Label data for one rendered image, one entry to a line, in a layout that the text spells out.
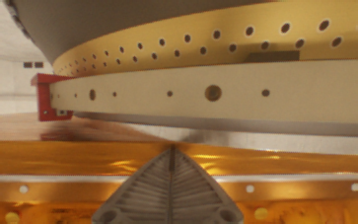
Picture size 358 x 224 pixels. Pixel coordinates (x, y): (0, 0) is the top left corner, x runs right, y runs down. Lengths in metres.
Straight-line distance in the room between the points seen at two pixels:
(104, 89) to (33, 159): 0.14
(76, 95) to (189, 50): 0.17
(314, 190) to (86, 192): 0.32
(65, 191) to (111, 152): 0.09
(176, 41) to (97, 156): 0.18
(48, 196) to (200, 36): 0.29
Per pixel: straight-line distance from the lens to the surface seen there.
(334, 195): 0.32
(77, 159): 0.24
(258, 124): 0.19
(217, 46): 0.17
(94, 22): 0.26
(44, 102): 0.37
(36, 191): 0.29
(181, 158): 0.16
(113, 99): 0.18
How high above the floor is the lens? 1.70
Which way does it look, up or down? 4 degrees up
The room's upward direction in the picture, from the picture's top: 179 degrees counter-clockwise
